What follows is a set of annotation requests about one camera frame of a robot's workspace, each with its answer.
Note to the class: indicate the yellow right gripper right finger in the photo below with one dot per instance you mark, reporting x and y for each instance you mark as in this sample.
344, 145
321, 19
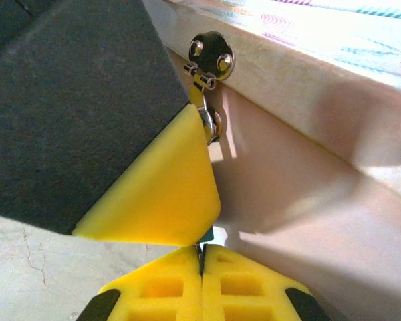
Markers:
247, 291

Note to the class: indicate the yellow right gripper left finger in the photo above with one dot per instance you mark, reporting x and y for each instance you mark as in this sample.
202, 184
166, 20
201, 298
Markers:
160, 294

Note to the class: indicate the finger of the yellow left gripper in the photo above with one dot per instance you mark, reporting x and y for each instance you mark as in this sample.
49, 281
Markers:
87, 117

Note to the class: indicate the pink fairy tale diary book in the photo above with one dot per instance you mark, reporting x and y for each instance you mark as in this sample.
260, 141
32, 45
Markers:
304, 217

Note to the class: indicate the small silver padlock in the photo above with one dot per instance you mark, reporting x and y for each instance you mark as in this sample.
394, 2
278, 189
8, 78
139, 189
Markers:
214, 125

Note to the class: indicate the silver hasp clasp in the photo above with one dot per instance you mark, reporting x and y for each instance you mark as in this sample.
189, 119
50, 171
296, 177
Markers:
210, 53

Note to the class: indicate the pink striped tape strip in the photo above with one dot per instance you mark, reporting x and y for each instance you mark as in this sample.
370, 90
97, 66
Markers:
275, 28

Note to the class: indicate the teal striped tape strip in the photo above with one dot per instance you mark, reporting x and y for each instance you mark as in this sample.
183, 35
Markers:
377, 55

